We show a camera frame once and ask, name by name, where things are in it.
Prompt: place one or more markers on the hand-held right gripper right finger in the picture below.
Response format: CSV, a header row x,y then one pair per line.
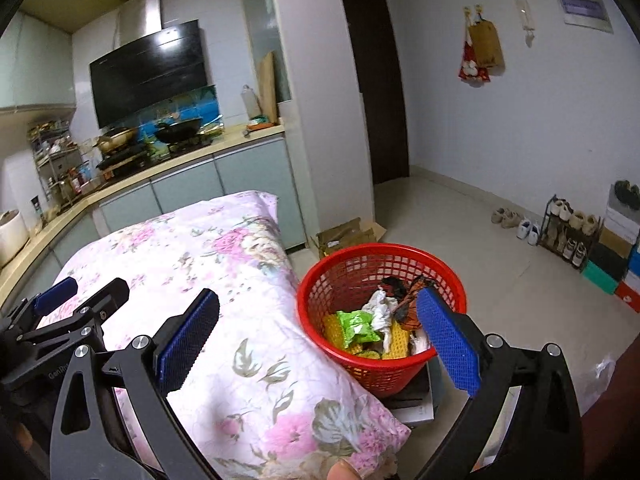
x,y
447,345

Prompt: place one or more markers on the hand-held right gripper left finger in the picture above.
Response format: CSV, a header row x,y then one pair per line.
x,y
187,340

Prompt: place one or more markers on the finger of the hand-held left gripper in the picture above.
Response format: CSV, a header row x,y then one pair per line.
x,y
107,300
55,292

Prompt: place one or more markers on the yellow foam net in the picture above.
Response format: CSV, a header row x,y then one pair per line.
x,y
332,332
395,342

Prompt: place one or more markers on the red plastic basket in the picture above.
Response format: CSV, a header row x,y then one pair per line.
x,y
325,280

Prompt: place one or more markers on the person's right hand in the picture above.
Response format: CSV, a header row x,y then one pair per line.
x,y
344,472

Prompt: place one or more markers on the clear plastic bag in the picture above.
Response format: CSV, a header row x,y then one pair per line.
x,y
421,344

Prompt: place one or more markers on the brown crumpled paper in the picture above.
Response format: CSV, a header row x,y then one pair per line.
x,y
412,307

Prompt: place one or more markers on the white rice cooker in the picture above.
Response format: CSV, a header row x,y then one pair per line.
x,y
12,240

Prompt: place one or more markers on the white crumpled tissue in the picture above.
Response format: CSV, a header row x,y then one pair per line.
x,y
381,310

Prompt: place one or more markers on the pink floral blanket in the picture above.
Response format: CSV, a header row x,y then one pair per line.
x,y
240,285

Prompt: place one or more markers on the black plastic bag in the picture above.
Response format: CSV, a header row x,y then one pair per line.
x,y
394,287

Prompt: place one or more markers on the black-capped seasoning bottle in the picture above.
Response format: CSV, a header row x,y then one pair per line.
x,y
36,212

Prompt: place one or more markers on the light green snack wrapper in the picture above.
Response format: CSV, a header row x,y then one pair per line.
x,y
357,325

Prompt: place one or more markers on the metal spice rack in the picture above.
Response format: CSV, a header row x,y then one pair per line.
x,y
55,160

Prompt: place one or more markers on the white shoe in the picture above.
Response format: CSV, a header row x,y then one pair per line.
x,y
534,234
523,227

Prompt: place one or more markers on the beige shoe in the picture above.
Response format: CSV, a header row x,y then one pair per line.
x,y
514,220
500,215

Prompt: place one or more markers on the kitchen counter cabinets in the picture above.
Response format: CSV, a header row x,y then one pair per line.
x,y
200,185

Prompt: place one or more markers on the cardboard box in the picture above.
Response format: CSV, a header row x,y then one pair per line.
x,y
345,237

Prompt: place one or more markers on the black shoe rack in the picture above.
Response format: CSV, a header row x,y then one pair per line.
x,y
545,232

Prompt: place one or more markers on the white plastic bag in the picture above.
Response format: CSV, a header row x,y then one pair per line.
x,y
602,377

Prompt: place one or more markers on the brass pot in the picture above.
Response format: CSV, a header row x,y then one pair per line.
x,y
116,141

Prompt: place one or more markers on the group of assorted shoes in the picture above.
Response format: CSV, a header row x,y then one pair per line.
x,y
570,230

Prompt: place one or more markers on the gas stove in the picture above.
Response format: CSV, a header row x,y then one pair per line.
x,y
189,146

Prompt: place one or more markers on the black wok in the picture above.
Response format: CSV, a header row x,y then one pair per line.
x,y
177,131

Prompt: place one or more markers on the dark brown cloth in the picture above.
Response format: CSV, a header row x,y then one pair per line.
x,y
615,435

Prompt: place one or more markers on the stack of shoe boxes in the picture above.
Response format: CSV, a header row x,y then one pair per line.
x,y
615,255

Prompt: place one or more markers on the blue backsplash picture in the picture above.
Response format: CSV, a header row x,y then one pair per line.
x,y
200,105

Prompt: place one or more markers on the orange plate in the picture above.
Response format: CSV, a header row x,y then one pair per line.
x,y
261,126

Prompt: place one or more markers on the upper kitchen cabinets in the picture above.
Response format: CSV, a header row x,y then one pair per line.
x,y
35,65

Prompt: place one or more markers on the black range hood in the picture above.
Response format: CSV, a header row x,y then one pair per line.
x,y
150,75

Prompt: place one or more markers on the dark shoe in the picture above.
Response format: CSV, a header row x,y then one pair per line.
x,y
627,192

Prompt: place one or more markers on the clear plastic bottle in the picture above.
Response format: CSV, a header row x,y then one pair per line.
x,y
250,105

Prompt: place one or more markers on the wooden cutting board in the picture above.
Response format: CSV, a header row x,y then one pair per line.
x,y
268,85

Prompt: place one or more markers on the dark wooden door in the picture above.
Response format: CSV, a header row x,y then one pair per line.
x,y
380,85

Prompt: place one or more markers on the red hanging bag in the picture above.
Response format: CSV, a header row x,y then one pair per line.
x,y
470,67

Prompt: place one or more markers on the brown paper bag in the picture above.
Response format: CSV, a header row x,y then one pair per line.
x,y
487,47

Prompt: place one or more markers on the frosted glass panel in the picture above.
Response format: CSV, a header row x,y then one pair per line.
x,y
265,15

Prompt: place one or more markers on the white intercom phone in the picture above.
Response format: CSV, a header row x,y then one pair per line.
x,y
526,20

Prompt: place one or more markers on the electrical panel box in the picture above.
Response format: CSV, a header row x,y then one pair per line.
x,y
582,9

